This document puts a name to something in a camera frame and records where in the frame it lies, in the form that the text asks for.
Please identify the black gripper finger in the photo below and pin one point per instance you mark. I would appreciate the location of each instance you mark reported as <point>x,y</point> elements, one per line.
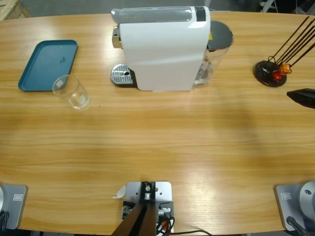
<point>305,97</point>

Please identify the orange coffee capsule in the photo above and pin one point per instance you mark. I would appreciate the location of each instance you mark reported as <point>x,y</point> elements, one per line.
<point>285,69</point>

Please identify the grey coffee machine lever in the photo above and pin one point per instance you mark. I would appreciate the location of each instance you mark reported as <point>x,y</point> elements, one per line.
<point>147,16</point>

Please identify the clear drinking glass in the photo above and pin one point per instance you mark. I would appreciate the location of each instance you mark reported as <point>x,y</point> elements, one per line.
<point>73,96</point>

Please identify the red coffee capsule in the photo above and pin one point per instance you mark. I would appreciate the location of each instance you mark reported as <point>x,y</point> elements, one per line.
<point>277,75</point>

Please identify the white capsule coffee machine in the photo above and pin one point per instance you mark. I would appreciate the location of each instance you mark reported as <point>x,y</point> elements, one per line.
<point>160,54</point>

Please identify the black capsule holder with rods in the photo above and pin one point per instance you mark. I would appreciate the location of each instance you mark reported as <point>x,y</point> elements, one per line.
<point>264,73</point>

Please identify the clear water tank grey lid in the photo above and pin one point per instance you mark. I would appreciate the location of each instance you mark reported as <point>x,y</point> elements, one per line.
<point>219,34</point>

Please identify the dark object at right edge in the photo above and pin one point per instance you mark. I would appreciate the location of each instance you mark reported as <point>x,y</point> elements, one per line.
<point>163,191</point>

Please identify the white tape piece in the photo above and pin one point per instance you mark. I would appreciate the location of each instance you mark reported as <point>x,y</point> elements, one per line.
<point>120,192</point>

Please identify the teal plastic tray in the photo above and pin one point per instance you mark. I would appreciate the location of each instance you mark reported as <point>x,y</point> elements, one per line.
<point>46,64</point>

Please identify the wooden pallet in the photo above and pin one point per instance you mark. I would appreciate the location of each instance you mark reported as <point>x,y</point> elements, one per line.
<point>9,8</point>

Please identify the white metal chair frame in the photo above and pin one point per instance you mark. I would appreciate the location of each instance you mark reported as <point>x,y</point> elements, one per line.
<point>268,6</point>

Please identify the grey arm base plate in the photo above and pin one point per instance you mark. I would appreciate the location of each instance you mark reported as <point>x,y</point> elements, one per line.
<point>288,204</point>
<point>14,204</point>

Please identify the dark camera post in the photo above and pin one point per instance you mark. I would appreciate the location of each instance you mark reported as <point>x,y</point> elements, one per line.
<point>142,218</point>

